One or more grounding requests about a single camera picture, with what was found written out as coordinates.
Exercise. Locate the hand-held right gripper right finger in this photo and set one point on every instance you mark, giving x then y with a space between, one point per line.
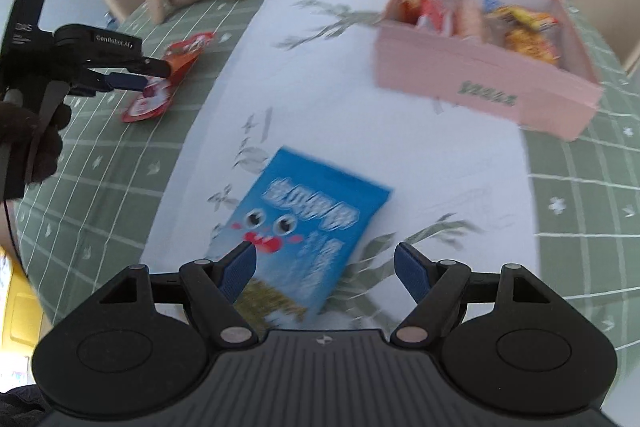
412 271

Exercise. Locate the pink cardboard box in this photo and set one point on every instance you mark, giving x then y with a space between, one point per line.
480 77

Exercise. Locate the person's left hand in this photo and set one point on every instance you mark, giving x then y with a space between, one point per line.
15 129

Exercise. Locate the small red white snack packet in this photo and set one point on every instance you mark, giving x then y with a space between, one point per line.
147 103

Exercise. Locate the orange yellow snack packet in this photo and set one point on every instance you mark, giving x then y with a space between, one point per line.
531 42

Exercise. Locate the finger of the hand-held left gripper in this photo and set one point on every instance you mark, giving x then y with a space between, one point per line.
125 81
150 67

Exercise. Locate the small orange red snack packet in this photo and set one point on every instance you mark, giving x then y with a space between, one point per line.
186 51

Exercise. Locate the white leaf print table runner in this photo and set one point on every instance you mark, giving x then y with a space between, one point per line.
320 107

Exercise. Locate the blue snack packet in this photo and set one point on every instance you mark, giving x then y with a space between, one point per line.
300 227

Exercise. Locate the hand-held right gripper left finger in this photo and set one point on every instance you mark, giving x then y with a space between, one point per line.
239 271

